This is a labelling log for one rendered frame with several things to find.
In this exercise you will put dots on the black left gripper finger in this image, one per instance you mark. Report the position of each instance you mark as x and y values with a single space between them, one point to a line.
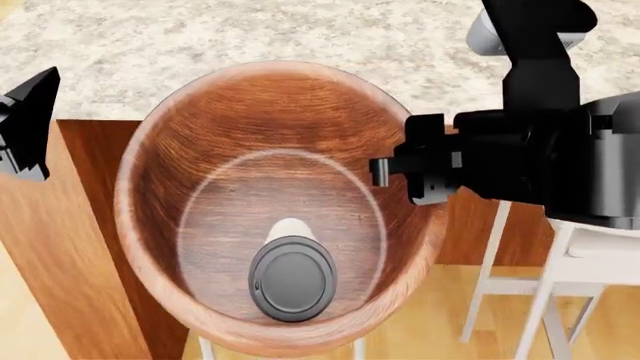
39 120

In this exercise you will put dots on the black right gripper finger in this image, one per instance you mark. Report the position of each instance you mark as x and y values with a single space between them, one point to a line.
382 171

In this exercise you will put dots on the white cup with grey lid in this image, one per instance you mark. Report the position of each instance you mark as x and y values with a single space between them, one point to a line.
294 279

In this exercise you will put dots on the large wooden bowl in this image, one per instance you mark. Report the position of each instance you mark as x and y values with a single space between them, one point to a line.
225 123

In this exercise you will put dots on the wooden counter base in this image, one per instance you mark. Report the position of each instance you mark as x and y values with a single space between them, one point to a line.
55 243

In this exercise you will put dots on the white stool with cushion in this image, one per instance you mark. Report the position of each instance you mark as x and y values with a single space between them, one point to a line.
580 262

